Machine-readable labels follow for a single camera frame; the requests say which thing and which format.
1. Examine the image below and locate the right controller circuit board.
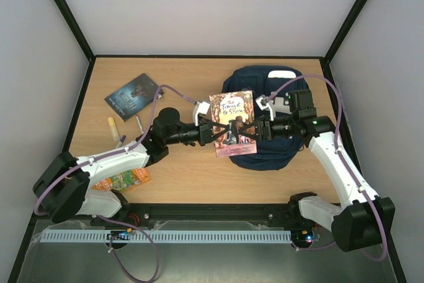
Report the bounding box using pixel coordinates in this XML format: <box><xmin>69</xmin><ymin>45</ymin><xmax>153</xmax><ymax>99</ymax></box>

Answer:
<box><xmin>291</xmin><ymin>227</ymin><xmax>322</xmax><ymax>243</ymax></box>

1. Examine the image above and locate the black aluminium frame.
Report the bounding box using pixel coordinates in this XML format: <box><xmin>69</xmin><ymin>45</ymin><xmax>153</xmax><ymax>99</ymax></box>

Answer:
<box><xmin>7</xmin><ymin>0</ymin><xmax>407</xmax><ymax>282</ymax></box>

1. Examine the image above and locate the pink Taming of Shrew book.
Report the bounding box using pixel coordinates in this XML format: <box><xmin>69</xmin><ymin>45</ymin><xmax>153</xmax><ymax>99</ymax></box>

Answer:
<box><xmin>209</xmin><ymin>90</ymin><xmax>257</xmax><ymax>158</ymax></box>

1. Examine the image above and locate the orange green illustrated book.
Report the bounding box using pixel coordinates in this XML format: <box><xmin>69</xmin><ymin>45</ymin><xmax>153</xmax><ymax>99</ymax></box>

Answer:
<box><xmin>91</xmin><ymin>168</ymin><xmax>150</xmax><ymax>192</ymax></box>

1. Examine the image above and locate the light blue slotted cable duct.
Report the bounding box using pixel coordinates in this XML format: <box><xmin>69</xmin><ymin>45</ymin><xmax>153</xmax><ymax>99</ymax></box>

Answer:
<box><xmin>40</xmin><ymin>229</ymin><xmax>292</xmax><ymax>244</ymax></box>

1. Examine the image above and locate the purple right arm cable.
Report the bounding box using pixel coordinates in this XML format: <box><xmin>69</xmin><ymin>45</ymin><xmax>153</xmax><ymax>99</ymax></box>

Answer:
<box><xmin>270</xmin><ymin>74</ymin><xmax>389</xmax><ymax>262</ymax></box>

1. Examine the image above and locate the dark blue paperback book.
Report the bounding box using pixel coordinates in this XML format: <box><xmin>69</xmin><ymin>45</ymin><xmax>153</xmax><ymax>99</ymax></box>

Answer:
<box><xmin>104</xmin><ymin>73</ymin><xmax>158</xmax><ymax>121</ymax></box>

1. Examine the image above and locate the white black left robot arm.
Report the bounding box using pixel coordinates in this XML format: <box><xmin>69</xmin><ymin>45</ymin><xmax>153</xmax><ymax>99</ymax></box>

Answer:
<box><xmin>32</xmin><ymin>107</ymin><xmax>229</xmax><ymax>223</ymax></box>

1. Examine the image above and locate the left controller circuit board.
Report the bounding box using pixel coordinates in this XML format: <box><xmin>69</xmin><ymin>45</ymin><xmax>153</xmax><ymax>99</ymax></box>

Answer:
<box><xmin>105</xmin><ymin>228</ymin><xmax>136</xmax><ymax>241</ymax></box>

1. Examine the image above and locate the yellow glue stick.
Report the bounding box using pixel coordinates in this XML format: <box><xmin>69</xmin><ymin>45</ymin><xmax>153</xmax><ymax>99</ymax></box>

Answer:
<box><xmin>107</xmin><ymin>117</ymin><xmax>121</xmax><ymax>142</ymax></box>

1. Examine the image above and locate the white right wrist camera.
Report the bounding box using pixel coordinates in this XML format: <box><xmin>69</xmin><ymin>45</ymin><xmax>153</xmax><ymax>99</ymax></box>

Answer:
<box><xmin>255</xmin><ymin>95</ymin><xmax>291</xmax><ymax>121</ymax></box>

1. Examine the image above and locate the controller circuit board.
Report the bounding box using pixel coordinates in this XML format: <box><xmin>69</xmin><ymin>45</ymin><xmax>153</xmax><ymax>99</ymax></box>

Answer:
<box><xmin>105</xmin><ymin>228</ymin><xmax>136</xmax><ymax>241</ymax></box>
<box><xmin>291</xmin><ymin>227</ymin><xmax>322</xmax><ymax>243</ymax></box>

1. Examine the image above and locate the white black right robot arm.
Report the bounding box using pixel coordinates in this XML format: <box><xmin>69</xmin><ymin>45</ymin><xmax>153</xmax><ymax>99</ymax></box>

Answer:
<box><xmin>252</xmin><ymin>89</ymin><xmax>395</xmax><ymax>255</ymax></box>

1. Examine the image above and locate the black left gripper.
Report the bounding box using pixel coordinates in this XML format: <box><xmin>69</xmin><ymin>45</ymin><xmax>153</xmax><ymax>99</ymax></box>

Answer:
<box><xmin>166</xmin><ymin>118</ymin><xmax>230</xmax><ymax>146</ymax></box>

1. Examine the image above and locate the navy blue student backpack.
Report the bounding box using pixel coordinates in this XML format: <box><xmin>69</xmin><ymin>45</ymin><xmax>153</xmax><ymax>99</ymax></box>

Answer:
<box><xmin>221</xmin><ymin>65</ymin><xmax>303</xmax><ymax>171</ymax></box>

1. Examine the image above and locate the purple cap marker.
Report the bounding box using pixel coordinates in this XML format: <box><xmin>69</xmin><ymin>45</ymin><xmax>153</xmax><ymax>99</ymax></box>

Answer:
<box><xmin>116</xmin><ymin>135</ymin><xmax>126</xmax><ymax>148</ymax></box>

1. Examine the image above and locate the red cap marker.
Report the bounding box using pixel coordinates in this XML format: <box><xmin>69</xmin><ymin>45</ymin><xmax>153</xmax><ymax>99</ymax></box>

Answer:
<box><xmin>135</xmin><ymin>115</ymin><xmax>144</xmax><ymax>134</ymax></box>

